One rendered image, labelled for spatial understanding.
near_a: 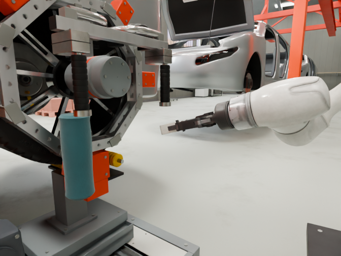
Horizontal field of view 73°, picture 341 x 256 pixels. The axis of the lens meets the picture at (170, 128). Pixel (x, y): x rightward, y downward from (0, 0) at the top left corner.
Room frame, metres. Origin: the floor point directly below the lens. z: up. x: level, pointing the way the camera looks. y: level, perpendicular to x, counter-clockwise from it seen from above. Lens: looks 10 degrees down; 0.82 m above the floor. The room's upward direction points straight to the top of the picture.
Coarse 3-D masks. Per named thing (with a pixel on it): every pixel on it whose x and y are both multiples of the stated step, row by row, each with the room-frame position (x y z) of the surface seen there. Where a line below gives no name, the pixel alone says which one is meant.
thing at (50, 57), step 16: (48, 16) 0.96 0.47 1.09; (32, 48) 0.79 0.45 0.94; (112, 48) 1.06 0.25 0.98; (48, 64) 0.84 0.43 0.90; (64, 64) 0.92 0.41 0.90; (48, 80) 0.85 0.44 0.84; (48, 96) 0.82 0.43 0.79; (64, 96) 0.87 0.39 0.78; (64, 112) 0.86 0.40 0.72; (96, 112) 1.11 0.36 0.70; (112, 112) 1.04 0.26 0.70; (96, 128) 1.00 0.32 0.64
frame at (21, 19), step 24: (48, 0) 0.74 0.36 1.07; (72, 0) 0.80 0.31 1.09; (96, 0) 0.87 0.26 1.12; (0, 24) 0.63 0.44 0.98; (24, 24) 0.68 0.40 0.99; (120, 24) 0.96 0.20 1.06; (0, 48) 0.63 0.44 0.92; (120, 48) 1.03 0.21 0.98; (0, 72) 0.62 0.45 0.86; (0, 96) 0.65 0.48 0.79; (24, 120) 0.69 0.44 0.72; (120, 120) 1.00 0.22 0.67; (48, 144) 0.70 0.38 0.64; (96, 144) 0.85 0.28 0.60
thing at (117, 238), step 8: (120, 224) 1.02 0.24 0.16; (128, 224) 1.03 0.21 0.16; (112, 232) 0.98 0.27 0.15; (120, 232) 0.95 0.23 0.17; (128, 232) 0.99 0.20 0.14; (96, 240) 0.91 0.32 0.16; (104, 240) 0.92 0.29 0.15; (112, 240) 0.91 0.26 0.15; (120, 240) 0.95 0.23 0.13; (128, 240) 0.99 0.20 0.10; (88, 248) 0.87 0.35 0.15; (96, 248) 0.85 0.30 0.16; (104, 248) 0.87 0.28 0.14; (112, 248) 0.91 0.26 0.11
